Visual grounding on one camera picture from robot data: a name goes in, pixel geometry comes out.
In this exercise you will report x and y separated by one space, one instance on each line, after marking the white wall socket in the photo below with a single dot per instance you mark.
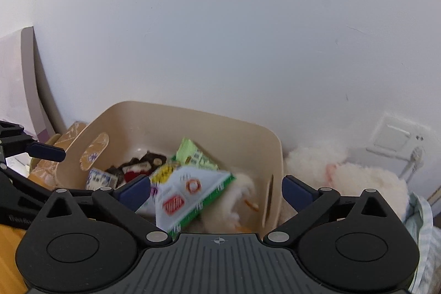
392 135

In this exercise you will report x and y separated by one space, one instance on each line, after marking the white fluffy plush toy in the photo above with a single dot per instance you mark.
361 183

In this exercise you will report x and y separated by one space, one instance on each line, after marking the beige storage bin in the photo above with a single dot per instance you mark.
144 128

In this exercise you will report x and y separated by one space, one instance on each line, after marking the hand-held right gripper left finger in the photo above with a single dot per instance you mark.
136 192

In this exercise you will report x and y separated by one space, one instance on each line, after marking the white plug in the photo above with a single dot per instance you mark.
413 161

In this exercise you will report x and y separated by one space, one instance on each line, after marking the green white snack packet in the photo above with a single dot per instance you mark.
186 197

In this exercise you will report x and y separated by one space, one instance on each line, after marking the blue print tissue pack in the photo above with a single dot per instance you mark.
100 178

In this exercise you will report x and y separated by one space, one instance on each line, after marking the light green snack packet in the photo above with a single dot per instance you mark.
193 154

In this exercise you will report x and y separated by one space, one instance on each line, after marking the floral table mat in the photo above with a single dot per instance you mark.
70 135

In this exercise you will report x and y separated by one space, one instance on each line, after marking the light blue striped shirt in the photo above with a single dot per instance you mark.
425 239

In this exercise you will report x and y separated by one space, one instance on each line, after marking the white red plush toy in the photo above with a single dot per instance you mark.
227 208

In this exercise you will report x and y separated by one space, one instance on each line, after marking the leaning pink white board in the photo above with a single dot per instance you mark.
20 80

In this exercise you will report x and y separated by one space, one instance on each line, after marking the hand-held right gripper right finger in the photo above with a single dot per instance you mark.
296 192

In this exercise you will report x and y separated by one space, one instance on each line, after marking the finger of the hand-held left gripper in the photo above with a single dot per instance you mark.
44 152
24 185

